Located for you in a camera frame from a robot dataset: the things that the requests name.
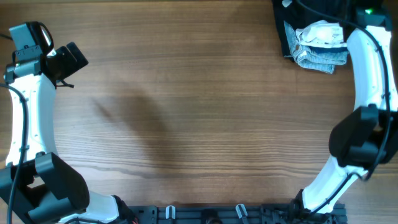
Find black t-shirt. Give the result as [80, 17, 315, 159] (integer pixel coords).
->
[271, 0, 353, 56]

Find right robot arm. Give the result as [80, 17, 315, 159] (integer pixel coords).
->
[289, 1, 397, 221]

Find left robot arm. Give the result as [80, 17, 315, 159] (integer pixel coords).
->
[1, 21, 138, 223]

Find folded blue jeans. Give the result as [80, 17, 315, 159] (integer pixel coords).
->
[284, 22, 348, 74]

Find white printed garment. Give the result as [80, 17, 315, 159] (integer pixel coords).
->
[295, 20, 347, 49]

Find left black camera cable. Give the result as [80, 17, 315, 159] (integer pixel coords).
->
[0, 32, 30, 224]

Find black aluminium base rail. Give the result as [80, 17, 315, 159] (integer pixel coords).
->
[130, 204, 348, 224]

